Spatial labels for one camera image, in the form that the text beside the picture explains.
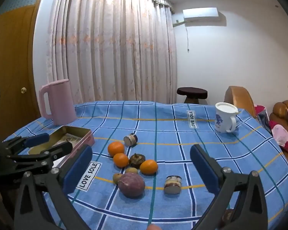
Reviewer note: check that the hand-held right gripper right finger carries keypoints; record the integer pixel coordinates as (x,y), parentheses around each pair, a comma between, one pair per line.
(204,170)

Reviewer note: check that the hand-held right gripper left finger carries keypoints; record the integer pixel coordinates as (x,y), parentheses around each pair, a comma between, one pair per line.
(79,170)

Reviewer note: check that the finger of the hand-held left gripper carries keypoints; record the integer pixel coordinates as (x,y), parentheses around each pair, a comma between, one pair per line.
(37,139)
(60,149)

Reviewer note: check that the gold rectangular tin box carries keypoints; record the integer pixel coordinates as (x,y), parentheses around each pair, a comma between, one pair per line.
(69,130)

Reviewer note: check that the small tan round fruit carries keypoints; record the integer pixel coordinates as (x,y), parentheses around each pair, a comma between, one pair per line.
(116,177)
(131,170)

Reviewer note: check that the large orange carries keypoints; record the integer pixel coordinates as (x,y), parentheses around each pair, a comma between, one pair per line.
(116,149)

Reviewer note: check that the purple sweet potato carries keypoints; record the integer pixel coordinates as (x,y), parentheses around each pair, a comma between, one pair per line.
(131,184)

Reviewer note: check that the round brown mushroom slice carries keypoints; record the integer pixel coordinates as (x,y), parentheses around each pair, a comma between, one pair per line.
(137,160)

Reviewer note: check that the potato pieces in tin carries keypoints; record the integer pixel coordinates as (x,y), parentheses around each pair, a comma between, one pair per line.
(69,139)

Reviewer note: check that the pink plastic pitcher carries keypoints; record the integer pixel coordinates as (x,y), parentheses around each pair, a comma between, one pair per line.
(61,103)

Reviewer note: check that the brass door knob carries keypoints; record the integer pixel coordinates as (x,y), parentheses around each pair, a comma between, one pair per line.
(23,90)

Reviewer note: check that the white mug blue print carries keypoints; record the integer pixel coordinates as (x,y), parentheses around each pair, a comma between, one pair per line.
(224,121)

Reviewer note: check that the blue plaid tablecloth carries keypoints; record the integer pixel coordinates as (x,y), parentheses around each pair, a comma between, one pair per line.
(158,129)

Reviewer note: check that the dark round stool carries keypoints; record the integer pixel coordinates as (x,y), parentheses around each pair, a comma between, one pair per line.
(192,93)

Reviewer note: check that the wooden door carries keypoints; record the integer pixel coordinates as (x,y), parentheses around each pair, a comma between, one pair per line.
(12,64)

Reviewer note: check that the brown wooden chair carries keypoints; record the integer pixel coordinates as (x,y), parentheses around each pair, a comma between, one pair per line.
(237,98)

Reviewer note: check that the pink floral cloth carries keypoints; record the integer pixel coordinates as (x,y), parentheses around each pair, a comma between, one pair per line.
(282,134)

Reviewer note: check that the pink floral curtain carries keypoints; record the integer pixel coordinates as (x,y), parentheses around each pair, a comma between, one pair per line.
(110,52)

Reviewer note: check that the white air conditioner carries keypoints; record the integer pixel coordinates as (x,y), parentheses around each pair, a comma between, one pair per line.
(201,16)

